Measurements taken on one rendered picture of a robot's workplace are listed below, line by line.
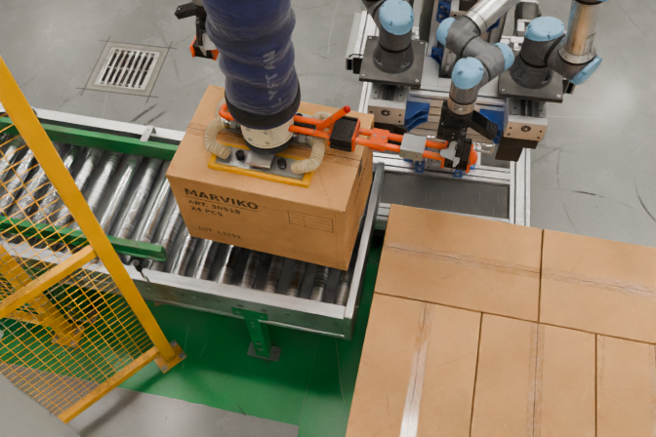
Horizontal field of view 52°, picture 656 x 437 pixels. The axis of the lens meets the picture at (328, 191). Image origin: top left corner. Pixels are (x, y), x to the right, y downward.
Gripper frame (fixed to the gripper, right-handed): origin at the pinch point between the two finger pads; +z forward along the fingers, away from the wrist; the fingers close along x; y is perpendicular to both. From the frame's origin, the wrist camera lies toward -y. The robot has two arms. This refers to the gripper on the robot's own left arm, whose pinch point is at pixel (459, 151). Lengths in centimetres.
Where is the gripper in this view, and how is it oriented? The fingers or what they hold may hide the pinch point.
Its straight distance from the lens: 207.0
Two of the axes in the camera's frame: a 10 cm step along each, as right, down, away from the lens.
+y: -9.7, -1.9, 1.6
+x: -2.5, 8.0, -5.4
